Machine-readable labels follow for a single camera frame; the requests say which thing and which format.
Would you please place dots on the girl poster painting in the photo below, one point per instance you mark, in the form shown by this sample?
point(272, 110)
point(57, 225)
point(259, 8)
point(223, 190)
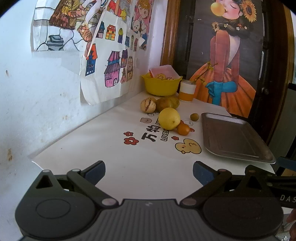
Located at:
point(225, 53)

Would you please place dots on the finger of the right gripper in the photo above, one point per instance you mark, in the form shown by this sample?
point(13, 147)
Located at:
point(287, 163)

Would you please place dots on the fruits in yellow bowl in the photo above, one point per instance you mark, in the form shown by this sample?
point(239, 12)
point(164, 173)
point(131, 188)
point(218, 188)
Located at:
point(162, 76)

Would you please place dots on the yellow lemon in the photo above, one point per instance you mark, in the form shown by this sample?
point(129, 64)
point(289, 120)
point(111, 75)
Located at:
point(169, 119)

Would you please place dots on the small orange kumquat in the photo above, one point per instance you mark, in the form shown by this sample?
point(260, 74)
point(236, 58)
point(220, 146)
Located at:
point(183, 129)

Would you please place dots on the colourful houses drawing paper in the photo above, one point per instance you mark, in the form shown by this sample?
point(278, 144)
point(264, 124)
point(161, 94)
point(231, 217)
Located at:
point(109, 70)

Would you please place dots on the orange white cup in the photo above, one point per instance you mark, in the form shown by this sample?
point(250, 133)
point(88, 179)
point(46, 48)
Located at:
point(187, 90)

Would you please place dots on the yellow plastic bowl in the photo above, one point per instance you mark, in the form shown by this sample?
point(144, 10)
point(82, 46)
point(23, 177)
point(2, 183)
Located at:
point(160, 87)

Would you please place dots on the silver metal tray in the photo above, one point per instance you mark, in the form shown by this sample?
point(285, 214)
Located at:
point(233, 138)

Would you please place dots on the pink paper in bowl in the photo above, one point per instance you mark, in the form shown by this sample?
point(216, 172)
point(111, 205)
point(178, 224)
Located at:
point(168, 70)

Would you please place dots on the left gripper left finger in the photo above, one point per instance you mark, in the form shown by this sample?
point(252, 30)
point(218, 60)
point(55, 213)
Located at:
point(85, 180)

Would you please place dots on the wooden door frame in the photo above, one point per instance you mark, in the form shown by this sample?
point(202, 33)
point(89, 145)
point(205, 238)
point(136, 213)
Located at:
point(170, 32)

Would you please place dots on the small brown longan fruit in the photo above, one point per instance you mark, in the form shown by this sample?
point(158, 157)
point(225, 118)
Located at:
point(194, 117)

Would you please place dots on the white printed table mat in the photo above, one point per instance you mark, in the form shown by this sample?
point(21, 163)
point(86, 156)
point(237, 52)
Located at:
point(142, 160)

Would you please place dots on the brown-green pear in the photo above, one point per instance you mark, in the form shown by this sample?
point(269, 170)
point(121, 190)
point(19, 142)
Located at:
point(174, 101)
point(163, 103)

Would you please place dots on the person's right hand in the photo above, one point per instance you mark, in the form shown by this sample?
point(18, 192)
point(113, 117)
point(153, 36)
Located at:
point(291, 219)

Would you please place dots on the children's drawing paper upper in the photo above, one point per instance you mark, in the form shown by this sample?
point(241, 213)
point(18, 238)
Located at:
point(65, 25)

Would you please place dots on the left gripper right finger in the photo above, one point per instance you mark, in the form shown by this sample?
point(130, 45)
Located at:
point(214, 182)

